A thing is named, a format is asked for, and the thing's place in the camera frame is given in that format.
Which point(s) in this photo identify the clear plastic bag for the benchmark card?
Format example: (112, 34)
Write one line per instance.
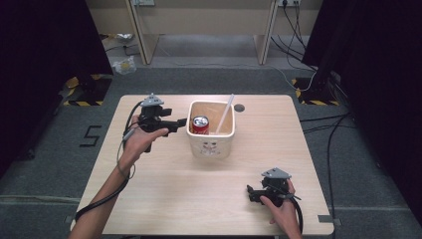
(125, 65)

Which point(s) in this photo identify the white straw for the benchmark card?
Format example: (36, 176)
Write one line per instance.
(225, 114)

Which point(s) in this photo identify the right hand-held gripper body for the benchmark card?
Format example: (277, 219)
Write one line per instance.
(275, 187)

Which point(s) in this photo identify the cream square bin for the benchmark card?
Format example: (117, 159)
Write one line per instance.
(210, 146)

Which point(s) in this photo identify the grey tape piece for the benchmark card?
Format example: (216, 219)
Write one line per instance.
(68, 219)
(326, 218)

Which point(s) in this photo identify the person's left hand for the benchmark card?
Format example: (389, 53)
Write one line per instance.
(141, 142)

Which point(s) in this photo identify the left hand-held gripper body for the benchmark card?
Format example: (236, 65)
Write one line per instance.
(151, 118)

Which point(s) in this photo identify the person's right hand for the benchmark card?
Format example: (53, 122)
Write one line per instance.
(285, 212)

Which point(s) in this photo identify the dark round table grommet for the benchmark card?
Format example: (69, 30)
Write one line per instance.
(239, 108)

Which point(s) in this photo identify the black stand base hazard tape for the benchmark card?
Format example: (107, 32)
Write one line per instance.
(315, 94)
(89, 91)

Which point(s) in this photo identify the black curtain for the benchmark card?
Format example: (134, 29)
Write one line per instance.
(43, 66)
(381, 83)

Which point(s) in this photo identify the wall socket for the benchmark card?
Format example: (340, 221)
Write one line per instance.
(289, 2)
(142, 2)

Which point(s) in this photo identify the red drink can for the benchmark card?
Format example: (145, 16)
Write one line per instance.
(200, 126)

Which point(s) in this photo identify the crumpled foil bag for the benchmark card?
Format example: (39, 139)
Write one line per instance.
(123, 37)

